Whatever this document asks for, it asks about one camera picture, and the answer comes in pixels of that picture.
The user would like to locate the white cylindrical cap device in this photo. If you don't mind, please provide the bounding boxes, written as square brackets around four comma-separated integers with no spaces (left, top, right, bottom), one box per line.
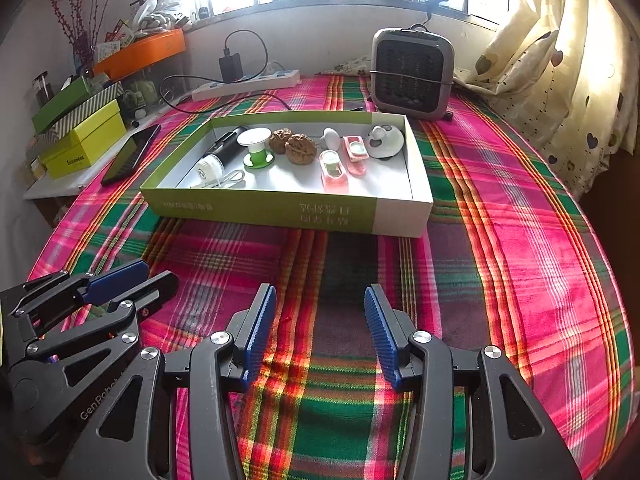
[196,154,224,184]

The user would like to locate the white usb cable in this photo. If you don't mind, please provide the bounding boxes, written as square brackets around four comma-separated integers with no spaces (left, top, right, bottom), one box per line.
[192,169,248,191]

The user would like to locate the black rectangular device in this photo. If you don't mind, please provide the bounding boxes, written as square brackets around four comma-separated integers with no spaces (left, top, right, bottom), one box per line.
[206,126,247,167]

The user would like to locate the white disc green base massager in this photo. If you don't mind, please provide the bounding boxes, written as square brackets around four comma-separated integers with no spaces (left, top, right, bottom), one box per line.
[236,127,274,169]

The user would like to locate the brown walnut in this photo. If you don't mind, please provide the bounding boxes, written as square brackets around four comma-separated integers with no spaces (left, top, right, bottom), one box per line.
[285,133,317,166]
[268,128,293,155]

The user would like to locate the pink clip green pad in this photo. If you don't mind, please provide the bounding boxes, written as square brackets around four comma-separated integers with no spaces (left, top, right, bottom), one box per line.
[319,150,348,192]
[342,136,369,177]

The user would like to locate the grey dome panda toy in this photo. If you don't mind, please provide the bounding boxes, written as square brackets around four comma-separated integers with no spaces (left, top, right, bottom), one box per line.
[364,124,405,160]

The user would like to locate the small white mushroom knob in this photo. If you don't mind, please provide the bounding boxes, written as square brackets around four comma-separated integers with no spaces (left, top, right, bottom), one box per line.
[320,128,341,152]

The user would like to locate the black smartphone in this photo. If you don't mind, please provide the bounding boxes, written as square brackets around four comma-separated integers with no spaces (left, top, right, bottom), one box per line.
[101,125,162,186]

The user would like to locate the yellow green box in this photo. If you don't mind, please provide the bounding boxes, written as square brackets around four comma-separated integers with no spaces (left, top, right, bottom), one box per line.
[39,100,126,179]

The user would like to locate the green striped box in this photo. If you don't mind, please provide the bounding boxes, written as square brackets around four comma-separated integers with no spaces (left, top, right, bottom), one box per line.
[32,76,124,140]

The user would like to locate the white power strip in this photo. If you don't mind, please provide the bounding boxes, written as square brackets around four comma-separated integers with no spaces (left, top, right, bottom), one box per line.
[191,70,300,102]

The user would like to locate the black charger adapter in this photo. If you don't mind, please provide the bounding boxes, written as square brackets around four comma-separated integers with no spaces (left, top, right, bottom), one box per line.
[218,48,244,84]

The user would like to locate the dried flower branches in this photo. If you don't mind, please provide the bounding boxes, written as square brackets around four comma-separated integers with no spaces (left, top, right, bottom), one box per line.
[49,0,111,76]

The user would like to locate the orange tray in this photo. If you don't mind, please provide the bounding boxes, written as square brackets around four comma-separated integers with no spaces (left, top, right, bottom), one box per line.
[93,29,186,80]

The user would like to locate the green and white cardboard box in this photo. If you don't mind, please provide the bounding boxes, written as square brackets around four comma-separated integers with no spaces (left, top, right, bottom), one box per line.
[141,110,434,237]

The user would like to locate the cream heart pattern curtain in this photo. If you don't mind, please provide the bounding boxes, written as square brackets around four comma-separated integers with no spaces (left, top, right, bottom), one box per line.
[454,0,639,198]

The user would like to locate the grey portable heater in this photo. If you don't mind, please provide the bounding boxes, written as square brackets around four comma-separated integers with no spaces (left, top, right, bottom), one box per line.
[370,27,454,120]

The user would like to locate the black charger cable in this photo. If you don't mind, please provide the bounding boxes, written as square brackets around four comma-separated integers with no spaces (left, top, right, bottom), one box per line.
[158,28,294,114]

